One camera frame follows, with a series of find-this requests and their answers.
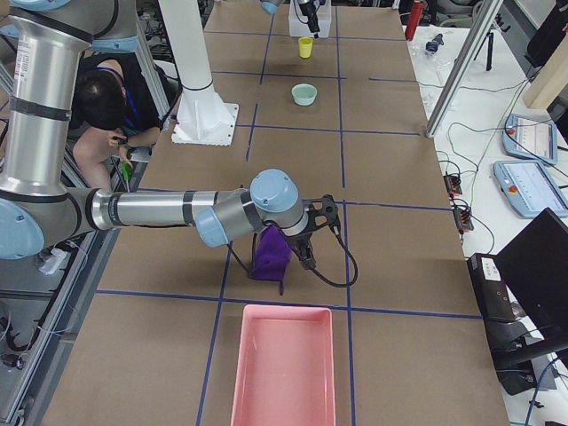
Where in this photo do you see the purple cloth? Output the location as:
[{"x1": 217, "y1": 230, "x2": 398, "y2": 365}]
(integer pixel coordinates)
[{"x1": 248, "y1": 225, "x2": 291, "y2": 296}]

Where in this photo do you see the near teach pendant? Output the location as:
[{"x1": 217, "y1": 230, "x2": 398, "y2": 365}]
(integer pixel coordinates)
[{"x1": 493, "y1": 160, "x2": 567, "y2": 218}]

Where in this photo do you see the red cylinder bottle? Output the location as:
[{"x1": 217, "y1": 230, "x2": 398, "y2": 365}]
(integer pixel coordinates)
[{"x1": 405, "y1": 0, "x2": 424, "y2": 41}]

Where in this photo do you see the pink plastic bin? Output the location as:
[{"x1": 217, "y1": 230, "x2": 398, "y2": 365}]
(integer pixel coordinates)
[{"x1": 231, "y1": 304, "x2": 336, "y2": 425}]

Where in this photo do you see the aluminium frame post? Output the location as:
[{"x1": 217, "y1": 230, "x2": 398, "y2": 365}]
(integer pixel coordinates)
[{"x1": 425, "y1": 0, "x2": 503, "y2": 138}]

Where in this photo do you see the far teach pendant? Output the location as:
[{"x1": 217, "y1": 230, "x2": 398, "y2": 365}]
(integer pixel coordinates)
[{"x1": 502, "y1": 114, "x2": 558, "y2": 166}]

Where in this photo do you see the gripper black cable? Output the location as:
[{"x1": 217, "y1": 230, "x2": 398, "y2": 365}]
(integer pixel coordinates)
[{"x1": 310, "y1": 224, "x2": 359, "y2": 288}]

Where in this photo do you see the seated person in black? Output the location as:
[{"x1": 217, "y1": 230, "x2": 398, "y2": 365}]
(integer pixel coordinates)
[{"x1": 71, "y1": 53, "x2": 161, "y2": 190}]

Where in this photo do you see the wooden board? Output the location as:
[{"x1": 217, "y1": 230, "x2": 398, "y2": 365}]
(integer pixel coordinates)
[{"x1": 524, "y1": 17, "x2": 567, "y2": 109}]

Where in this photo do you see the black usb hub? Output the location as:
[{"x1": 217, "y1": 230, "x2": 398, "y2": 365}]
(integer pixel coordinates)
[
  {"x1": 453, "y1": 205, "x2": 474, "y2": 233},
  {"x1": 443, "y1": 174, "x2": 462, "y2": 198}
]

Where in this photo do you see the light green bowl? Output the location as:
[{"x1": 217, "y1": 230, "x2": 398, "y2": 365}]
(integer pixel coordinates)
[{"x1": 291, "y1": 83, "x2": 318, "y2": 107}]

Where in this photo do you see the black monitor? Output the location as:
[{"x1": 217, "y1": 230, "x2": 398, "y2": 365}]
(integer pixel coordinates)
[{"x1": 494, "y1": 208, "x2": 567, "y2": 332}]

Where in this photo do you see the yellow plastic cup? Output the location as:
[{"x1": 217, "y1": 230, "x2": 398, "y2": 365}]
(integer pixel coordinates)
[{"x1": 298, "y1": 36, "x2": 314, "y2": 59}]

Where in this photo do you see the folded dark blue umbrella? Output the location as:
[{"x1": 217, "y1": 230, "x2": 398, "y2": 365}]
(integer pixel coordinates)
[{"x1": 425, "y1": 33, "x2": 444, "y2": 54}]

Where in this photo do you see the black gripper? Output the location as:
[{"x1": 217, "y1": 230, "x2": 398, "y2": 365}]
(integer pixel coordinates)
[
  {"x1": 283, "y1": 194, "x2": 341, "y2": 270},
  {"x1": 296, "y1": 0, "x2": 320, "y2": 38}
]

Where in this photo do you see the black computer box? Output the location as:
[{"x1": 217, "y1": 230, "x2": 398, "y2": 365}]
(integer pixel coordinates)
[{"x1": 467, "y1": 253, "x2": 516, "y2": 323}]

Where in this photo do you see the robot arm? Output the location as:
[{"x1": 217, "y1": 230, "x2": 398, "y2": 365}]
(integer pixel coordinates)
[
  {"x1": 261, "y1": 0, "x2": 320, "y2": 38},
  {"x1": 1, "y1": 1, "x2": 340, "y2": 268}
]

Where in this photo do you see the clear plastic bin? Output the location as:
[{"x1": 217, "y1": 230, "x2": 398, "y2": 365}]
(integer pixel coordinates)
[{"x1": 288, "y1": 1, "x2": 332, "y2": 38}]

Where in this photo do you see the white pedestal base plate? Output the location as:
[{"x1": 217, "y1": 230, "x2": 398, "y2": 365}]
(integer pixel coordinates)
[{"x1": 171, "y1": 102, "x2": 239, "y2": 146}]

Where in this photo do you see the teach pendant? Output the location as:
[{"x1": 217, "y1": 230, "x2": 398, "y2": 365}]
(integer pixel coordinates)
[
  {"x1": 502, "y1": 114, "x2": 558, "y2": 166},
  {"x1": 493, "y1": 160, "x2": 567, "y2": 218}
]

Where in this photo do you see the white camera pedestal column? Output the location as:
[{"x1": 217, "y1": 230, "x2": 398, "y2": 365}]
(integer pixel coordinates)
[{"x1": 159, "y1": 0, "x2": 214, "y2": 102}]

